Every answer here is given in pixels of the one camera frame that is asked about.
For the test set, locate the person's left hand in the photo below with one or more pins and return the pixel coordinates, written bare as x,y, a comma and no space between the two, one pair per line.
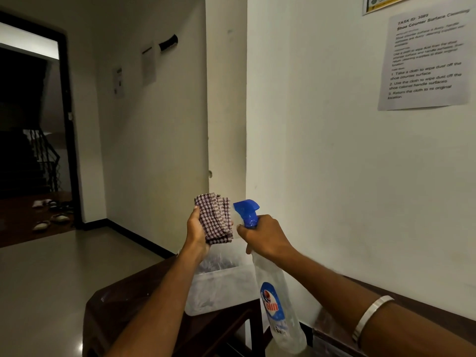
195,236

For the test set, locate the person's right hand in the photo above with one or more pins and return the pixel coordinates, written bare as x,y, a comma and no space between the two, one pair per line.
269,237

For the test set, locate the person's right thumb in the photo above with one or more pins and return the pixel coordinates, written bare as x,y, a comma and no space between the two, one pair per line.
251,250

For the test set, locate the person's left thumb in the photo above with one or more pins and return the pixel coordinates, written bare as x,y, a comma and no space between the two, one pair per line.
195,219

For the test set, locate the checkered cleaning cloth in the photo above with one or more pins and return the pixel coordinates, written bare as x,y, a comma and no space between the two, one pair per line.
215,219

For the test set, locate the clear spray bottle blue nozzle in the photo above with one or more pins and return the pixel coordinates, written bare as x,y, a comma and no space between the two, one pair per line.
277,293

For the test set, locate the person's right forearm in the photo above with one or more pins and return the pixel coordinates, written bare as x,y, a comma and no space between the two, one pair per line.
357,301

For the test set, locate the person's left forearm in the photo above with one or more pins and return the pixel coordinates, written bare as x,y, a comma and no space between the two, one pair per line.
163,308

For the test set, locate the clear plastic container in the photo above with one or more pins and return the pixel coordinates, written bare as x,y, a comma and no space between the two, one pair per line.
223,289

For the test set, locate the dark wooden stool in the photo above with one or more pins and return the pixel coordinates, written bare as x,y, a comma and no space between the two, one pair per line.
122,297

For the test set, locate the dark slipper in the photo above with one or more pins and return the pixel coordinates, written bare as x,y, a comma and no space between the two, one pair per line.
61,207

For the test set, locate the pale slipper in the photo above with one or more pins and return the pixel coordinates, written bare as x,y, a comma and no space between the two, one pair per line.
41,226
60,218
40,203

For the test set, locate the black stair railing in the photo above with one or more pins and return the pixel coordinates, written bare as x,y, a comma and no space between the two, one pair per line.
48,159

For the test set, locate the dark brown shoe cabinet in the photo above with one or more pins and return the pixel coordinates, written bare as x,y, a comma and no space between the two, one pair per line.
431,307

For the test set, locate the white printed instruction sheet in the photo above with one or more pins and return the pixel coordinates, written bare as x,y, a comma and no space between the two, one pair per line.
424,59

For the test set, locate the yellow bordered notice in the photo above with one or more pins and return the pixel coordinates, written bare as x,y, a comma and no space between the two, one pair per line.
383,3

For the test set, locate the black door frame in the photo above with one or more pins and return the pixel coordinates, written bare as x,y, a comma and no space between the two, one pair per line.
70,144

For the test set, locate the small white wall paper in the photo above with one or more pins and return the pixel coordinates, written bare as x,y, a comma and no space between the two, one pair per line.
118,81

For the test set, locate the large white wall paper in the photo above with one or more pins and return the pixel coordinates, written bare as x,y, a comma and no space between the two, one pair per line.
149,65

